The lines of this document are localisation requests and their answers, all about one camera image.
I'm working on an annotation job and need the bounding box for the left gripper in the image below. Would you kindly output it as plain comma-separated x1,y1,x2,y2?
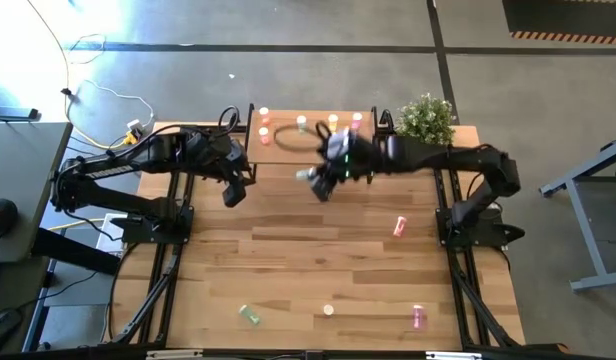
207,133,253,209

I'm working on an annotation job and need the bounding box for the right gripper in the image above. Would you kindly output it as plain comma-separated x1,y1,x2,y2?
309,127,389,203

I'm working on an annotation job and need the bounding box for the green medicine bottle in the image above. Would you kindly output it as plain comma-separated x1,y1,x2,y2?
237,304,262,326

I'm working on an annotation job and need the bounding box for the potted green plant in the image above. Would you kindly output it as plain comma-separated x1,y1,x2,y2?
395,92,458,147

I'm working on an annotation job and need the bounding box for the black desk foot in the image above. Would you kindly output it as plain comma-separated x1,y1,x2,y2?
31,227,122,276

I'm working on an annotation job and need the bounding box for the grey desk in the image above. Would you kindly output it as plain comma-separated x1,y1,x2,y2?
0,121,74,264

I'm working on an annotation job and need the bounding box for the black flat device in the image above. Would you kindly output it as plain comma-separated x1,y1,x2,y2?
0,106,41,123

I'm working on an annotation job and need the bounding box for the black round pouch red print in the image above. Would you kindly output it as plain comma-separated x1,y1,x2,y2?
0,197,19,238

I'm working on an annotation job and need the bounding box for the black hazard-striped mat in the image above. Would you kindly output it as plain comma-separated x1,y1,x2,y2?
501,0,616,46

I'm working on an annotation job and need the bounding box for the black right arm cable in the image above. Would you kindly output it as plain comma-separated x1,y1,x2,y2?
271,119,334,154

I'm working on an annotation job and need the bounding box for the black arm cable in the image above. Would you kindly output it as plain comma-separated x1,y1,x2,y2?
216,104,242,134
271,119,334,154

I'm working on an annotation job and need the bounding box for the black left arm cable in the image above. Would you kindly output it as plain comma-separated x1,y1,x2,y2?
216,104,242,134

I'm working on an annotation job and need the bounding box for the black aluminium table frame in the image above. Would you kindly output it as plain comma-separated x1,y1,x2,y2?
105,122,569,354

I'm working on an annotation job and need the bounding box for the white cable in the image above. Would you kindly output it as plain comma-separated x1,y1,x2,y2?
81,77,157,129

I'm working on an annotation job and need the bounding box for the yellow cable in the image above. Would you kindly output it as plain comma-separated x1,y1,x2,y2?
26,0,139,151

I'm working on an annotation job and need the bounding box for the blue-grey metal table frame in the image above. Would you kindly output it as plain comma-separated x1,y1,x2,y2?
537,138,616,294

